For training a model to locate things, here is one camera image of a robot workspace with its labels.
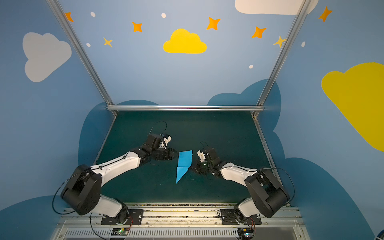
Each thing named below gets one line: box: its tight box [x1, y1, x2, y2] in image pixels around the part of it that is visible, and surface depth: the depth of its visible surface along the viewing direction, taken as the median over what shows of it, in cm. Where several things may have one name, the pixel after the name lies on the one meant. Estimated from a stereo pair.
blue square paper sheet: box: [176, 150, 193, 184], surface depth 90 cm
